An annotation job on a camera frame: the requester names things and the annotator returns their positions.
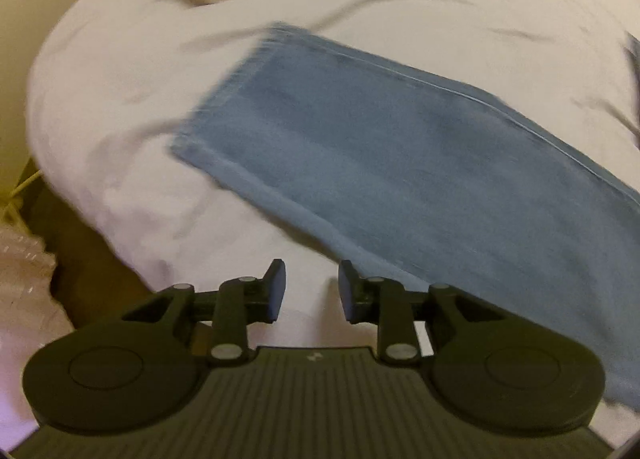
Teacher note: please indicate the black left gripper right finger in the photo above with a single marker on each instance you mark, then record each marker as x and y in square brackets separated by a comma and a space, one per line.
[486, 365]

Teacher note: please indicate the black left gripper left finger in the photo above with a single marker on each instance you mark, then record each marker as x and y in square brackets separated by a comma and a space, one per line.
[142, 366]

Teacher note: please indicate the blue denim jeans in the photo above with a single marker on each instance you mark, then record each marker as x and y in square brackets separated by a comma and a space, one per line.
[426, 180]

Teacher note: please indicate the white bed sheet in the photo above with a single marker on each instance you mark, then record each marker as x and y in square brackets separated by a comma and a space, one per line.
[106, 97]

